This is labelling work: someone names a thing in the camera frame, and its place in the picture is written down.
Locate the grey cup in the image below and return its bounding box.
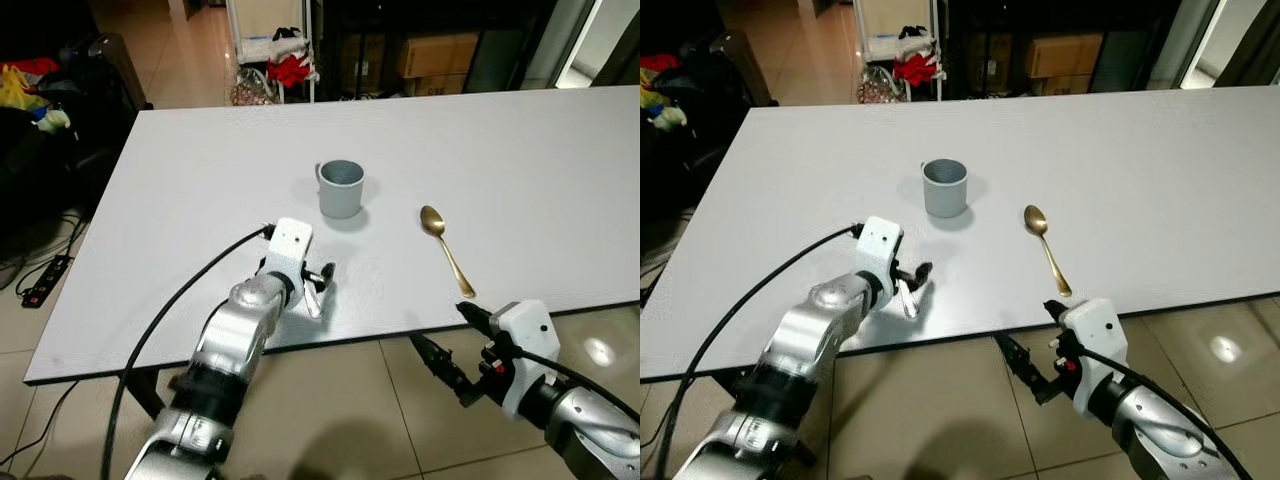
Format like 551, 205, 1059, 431
316, 159, 366, 220
921, 158, 970, 220

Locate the gold metal spoon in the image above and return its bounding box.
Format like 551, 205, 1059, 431
1023, 204, 1073, 299
419, 205, 477, 300

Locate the black table leg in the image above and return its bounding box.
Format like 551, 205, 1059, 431
125, 368, 167, 419

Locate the red cloth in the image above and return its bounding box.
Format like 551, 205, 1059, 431
892, 52, 942, 89
267, 54, 314, 90

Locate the white metal rack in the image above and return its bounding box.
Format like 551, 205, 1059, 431
224, 0, 317, 104
852, 0, 947, 104

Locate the brown cardboard box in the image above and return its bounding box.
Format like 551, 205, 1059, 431
1023, 32, 1107, 80
398, 34, 482, 80

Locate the black chair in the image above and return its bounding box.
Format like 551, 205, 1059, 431
0, 33, 153, 236
640, 29, 777, 236

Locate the black power strip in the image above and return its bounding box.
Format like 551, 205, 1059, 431
22, 254, 74, 309

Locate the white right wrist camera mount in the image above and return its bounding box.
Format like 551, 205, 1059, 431
1058, 297, 1133, 399
488, 299, 563, 419

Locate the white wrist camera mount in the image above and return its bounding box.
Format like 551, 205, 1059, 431
488, 299, 563, 419
855, 216, 904, 289
1058, 297, 1133, 399
262, 217, 315, 293

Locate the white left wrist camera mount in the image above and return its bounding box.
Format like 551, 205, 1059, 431
855, 216, 904, 289
262, 217, 315, 293

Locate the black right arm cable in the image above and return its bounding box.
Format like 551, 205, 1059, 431
1073, 344, 1256, 480
508, 343, 641, 421

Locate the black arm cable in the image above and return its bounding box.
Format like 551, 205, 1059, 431
1073, 344, 1256, 480
652, 224, 866, 480
98, 226, 276, 480
508, 343, 641, 421

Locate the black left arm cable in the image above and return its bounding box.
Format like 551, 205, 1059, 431
98, 226, 276, 480
652, 224, 866, 480

